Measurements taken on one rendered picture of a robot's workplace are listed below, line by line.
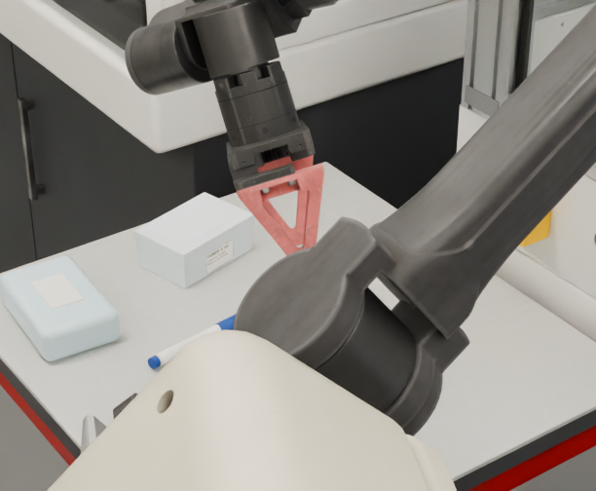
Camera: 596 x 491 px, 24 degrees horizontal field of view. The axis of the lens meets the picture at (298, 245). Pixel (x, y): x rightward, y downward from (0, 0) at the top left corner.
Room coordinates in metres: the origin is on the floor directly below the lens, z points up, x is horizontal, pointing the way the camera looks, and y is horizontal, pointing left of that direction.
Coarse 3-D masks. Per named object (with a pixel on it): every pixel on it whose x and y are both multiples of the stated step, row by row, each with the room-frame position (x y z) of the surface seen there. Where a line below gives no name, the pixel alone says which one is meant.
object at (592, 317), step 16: (512, 256) 1.49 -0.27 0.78; (528, 256) 1.47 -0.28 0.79; (512, 272) 1.49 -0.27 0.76; (528, 272) 1.46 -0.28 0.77; (544, 272) 1.44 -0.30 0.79; (528, 288) 1.46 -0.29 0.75; (544, 288) 1.44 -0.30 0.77; (560, 288) 1.42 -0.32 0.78; (576, 288) 1.40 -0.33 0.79; (544, 304) 1.44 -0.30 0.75; (560, 304) 1.42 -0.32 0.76; (576, 304) 1.40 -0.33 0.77; (592, 304) 1.38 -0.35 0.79; (576, 320) 1.39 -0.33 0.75; (592, 320) 1.37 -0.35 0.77; (592, 336) 1.37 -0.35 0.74
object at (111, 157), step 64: (0, 0) 2.10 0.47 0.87; (384, 0) 1.93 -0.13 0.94; (448, 0) 2.01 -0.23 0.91; (0, 64) 2.31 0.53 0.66; (64, 64) 1.93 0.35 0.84; (320, 64) 1.87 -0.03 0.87; (384, 64) 1.94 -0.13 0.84; (448, 64) 2.04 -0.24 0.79; (0, 128) 2.34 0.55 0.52; (64, 128) 2.11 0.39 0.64; (128, 128) 1.77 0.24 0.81; (192, 128) 1.74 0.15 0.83; (320, 128) 1.89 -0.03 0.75; (384, 128) 1.96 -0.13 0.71; (448, 128) 2.04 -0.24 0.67; (0, 192) 2.37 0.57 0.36; (64, 192) 2.13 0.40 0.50; (128, 192) 1.94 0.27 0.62; (192, 192) 1.77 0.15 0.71; (384, 192) 1.97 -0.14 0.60; (0, 256) 2.41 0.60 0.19
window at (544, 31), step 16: (544, 0) 1.50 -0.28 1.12; (560, 0) 1.48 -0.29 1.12; (576, 0) 1.46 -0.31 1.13; (592, 0) 1.44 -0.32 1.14; (528, 16) 1.52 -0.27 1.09; (544, 16) 1.50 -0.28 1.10; (560, 16) 1.48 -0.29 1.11; (576, 16) 1.46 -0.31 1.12; (528, 32) 1.52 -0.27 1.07; (544, 32) 1.50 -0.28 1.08; (560, 32) 1.48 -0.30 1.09; (528, 48) 1.52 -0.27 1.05; (544, 48) 1.50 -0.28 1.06; (528, 64) 1.52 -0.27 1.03
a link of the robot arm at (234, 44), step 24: (216, 0) 1.03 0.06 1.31; (240, 0) 1.02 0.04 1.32; (192, 24) 1.04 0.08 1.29; (216, 24) 1.00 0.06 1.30; (240, 24) 1.00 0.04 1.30; (264, 24) 1.01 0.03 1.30; (192, 48) 1.03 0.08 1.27; (216, 48) 1.00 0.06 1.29; (240, 48) 0.99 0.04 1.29; (264, 48) 1.00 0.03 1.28; (216, 72) 0.99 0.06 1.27; (240, 72) 0.99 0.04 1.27
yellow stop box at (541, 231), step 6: (546, 216) 1.43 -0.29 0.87; (540, 222) 1.43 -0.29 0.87; (546, 222) 1.43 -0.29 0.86; (540, 228) 1.43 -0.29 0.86; (546, 228) 1.44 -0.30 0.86; (534, 234) 1.42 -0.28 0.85; (540, 234) 1.43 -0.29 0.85; (546, 234) 1.44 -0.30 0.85; (528, 240) 1.42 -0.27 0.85; (534, 240) 1.42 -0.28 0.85; (540, 240) 1.43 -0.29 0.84; (522, 246) 1.42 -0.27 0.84
